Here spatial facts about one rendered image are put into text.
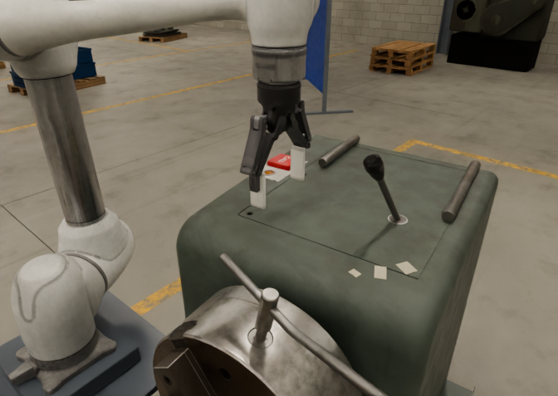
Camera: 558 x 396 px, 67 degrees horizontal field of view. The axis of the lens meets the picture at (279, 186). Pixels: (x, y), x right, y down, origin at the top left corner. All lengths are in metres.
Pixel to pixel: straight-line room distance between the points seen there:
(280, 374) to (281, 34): 0.48
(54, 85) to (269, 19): 0.56
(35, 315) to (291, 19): 0.82
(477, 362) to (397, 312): 1.76
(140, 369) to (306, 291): 0.67
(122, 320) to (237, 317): 0.80
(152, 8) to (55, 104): 0.37
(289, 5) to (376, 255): 0.41
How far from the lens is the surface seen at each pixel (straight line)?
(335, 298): 0.65
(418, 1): 11.34
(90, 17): 0.81
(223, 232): 0.76
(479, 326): 2.56
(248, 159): 0.69
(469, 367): 2.34
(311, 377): 0.59
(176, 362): 0.62
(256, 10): 0.67
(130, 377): 1.23
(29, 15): 0.85
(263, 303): 0.52
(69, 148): 1.10
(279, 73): 0.68
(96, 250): 1.18
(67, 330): 1.12
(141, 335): 1.32
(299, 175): 0.84
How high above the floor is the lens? 1.66
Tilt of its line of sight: 27 degrees down
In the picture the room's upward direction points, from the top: straight up
